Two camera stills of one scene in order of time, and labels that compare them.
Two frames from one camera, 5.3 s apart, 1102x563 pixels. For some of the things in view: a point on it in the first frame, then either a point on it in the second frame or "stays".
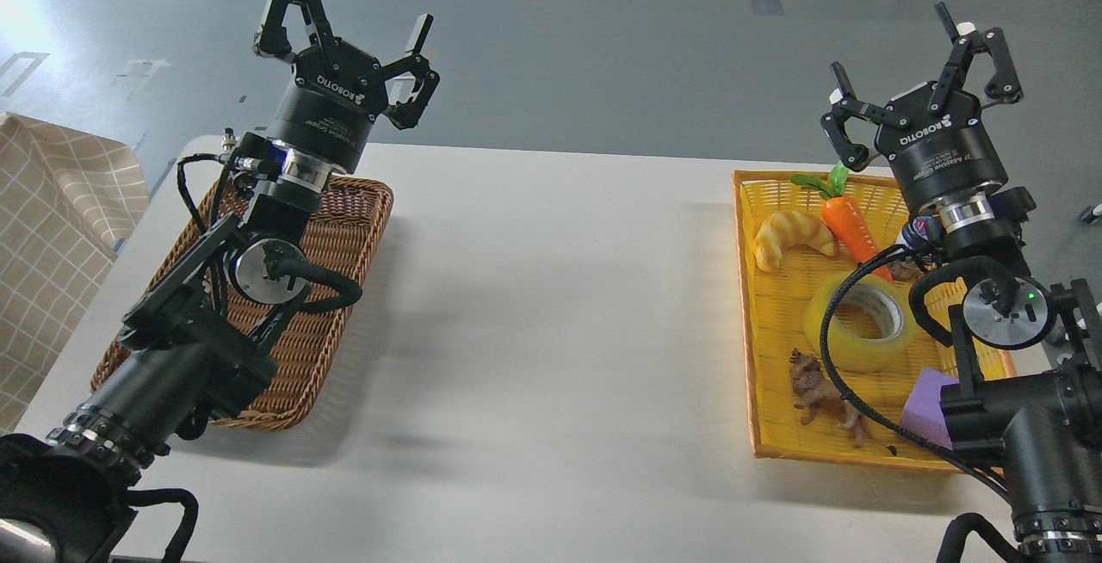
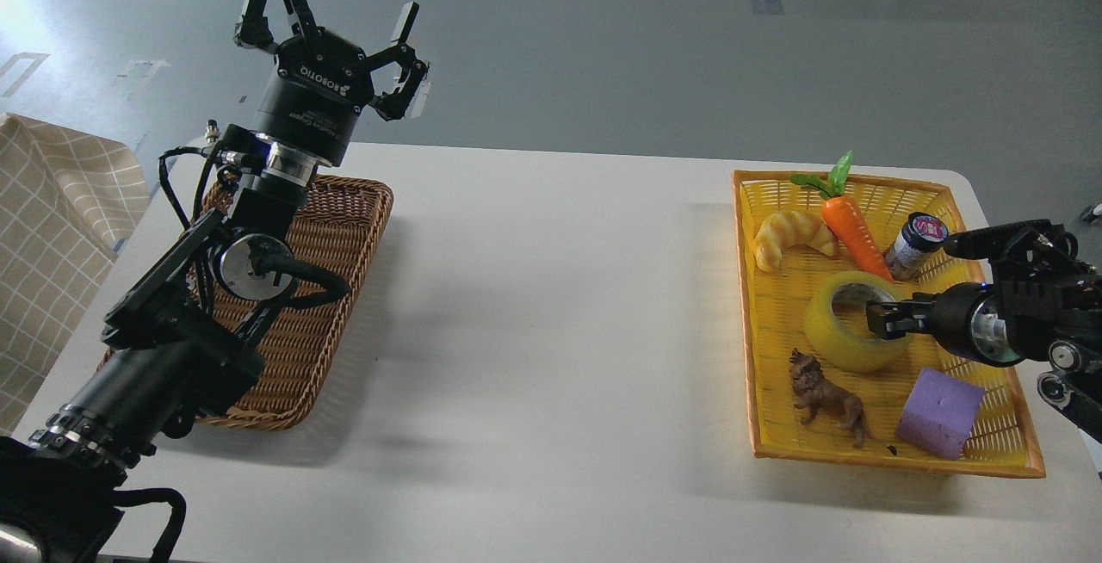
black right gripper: x=938 y=152 to x=967 y=318
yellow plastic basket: x=839 y=369 stays
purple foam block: x=924 y=415 stays
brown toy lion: x=816 y=390 stays
